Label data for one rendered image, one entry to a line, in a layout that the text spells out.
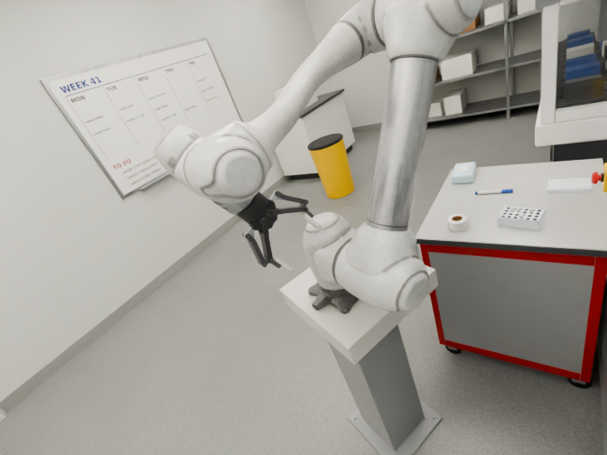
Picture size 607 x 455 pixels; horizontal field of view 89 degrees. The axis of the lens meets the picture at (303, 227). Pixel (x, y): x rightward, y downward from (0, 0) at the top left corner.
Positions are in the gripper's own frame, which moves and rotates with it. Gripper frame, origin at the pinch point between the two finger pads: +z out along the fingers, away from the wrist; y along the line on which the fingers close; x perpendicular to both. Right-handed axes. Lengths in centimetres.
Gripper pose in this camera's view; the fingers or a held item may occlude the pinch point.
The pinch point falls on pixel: (302, 246)
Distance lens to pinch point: 82.5
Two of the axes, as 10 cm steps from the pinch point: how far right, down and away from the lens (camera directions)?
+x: 5.4, 1.6, -8.2
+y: -5.4, 8.2, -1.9
